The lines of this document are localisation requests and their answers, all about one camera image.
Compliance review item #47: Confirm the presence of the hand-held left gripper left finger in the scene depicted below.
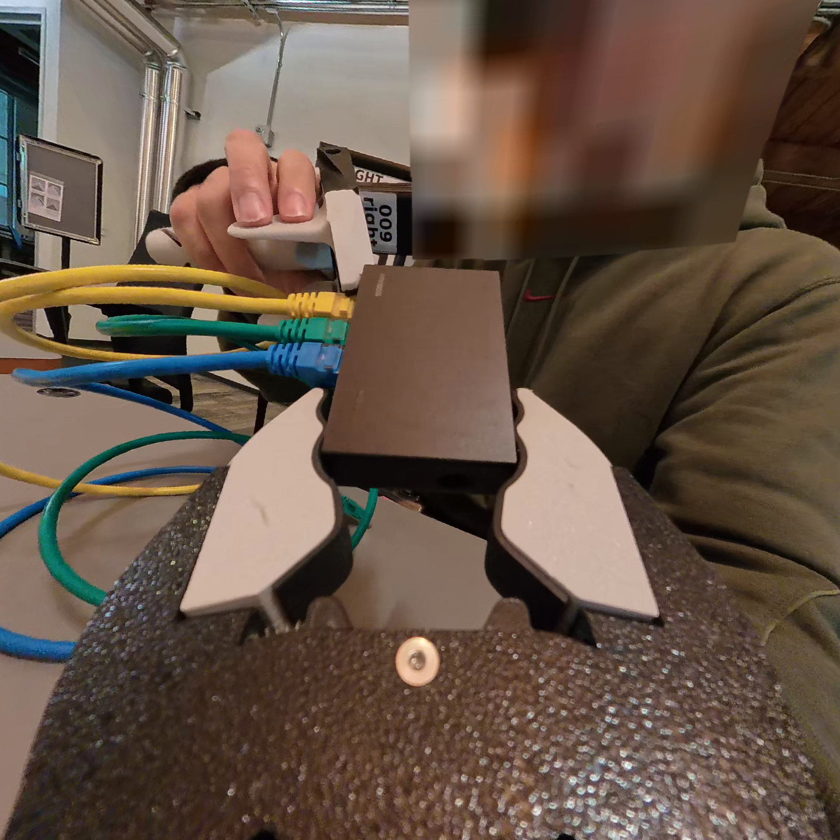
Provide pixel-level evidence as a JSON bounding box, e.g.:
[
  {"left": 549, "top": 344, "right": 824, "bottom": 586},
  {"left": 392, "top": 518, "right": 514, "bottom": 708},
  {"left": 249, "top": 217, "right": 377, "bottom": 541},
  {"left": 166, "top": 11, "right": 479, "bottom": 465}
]
[{"left": 178, "top": 387, "right": 355, "bottom": 631}]

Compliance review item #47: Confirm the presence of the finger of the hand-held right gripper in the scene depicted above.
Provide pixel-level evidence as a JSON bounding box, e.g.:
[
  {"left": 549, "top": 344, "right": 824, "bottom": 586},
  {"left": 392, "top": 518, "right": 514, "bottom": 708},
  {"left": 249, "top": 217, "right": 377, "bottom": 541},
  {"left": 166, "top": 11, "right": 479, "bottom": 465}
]
[{"left": 326, "top": 189, "right": 380, "bottom": 293}]

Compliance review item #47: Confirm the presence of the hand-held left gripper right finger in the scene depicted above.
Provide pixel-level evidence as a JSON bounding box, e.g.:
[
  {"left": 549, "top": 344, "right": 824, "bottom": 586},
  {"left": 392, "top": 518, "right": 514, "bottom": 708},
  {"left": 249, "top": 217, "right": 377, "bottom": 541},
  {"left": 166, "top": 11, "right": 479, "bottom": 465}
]
[{"left": 484, "top": 387, "right": 660, "bottom": 634}]

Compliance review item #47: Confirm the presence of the yellow ethernet cable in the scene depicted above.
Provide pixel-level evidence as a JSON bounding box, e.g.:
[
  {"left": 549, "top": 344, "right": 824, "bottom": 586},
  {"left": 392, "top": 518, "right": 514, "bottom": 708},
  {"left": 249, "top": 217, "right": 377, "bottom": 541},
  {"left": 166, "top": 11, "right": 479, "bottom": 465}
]
[{"left": 0, "top": 264, "right": 356, "bottom": 497}]

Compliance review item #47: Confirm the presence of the green ethernet cable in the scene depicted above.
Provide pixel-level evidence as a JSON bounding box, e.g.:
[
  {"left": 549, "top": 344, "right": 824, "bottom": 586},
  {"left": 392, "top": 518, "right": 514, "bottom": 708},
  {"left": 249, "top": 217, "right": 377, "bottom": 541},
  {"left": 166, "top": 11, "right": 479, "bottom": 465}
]
[{"left": 38, "top": 314, "right": 380, "bottom": 608}]

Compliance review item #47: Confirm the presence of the blue ethernet cable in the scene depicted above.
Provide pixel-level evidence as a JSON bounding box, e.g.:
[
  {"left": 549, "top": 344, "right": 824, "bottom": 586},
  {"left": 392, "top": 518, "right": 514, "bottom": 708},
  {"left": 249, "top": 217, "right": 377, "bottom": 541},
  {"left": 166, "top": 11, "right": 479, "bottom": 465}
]
[{"left": 0, "top": 343, "right": 344, "bottom": 662}]

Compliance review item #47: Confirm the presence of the black network switch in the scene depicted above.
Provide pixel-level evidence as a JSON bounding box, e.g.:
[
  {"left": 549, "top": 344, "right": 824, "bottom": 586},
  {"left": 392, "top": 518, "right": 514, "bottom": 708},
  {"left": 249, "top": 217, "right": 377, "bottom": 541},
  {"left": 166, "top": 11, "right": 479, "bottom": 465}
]
[{"left": 319, "top": 264, "right": 519, "bottom": 494}]

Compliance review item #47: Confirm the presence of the person's right hand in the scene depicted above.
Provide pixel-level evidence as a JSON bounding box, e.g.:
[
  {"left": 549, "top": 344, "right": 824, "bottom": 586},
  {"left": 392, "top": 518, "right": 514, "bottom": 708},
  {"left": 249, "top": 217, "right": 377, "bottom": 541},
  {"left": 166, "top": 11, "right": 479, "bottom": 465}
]
[{"left": 169, "top": 129, "right": 342, "bottom": 294}]

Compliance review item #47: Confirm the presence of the vertical metal pipe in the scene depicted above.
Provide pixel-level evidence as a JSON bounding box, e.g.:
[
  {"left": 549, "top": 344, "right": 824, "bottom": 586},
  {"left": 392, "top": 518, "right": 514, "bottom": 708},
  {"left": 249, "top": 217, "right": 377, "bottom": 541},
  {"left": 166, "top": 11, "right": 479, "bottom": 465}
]
[
  {"left": 134, "top": 56, "right": 162, "bottom": 227},
  {"left": 161, "top": 59, "right": 188, "bottom": 198}
]

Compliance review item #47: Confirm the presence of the person's olive hoodie torso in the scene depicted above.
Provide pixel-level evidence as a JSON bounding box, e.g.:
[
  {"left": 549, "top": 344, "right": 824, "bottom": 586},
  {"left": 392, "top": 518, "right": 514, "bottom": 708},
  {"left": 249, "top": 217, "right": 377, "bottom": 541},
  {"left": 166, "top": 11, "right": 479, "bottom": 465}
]
[{"left": 413, "top": 157, "right": 840, "bottom": 805}]

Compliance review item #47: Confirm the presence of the grey notice board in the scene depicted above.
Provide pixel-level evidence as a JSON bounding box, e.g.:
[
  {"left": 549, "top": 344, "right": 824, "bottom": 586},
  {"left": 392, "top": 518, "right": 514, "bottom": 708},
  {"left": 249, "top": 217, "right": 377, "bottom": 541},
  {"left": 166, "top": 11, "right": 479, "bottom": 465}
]
[{"left": 17, "top": 134, "right": 104, "bottom": 247}]

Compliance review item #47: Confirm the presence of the thin wall conduit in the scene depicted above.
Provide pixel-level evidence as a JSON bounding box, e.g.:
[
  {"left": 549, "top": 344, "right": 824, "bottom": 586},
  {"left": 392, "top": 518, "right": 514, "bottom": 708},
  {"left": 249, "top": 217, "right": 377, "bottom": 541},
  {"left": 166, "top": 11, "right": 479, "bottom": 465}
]
[{"left": 258, "top": 26, "right": 294, "bottom": 147}]

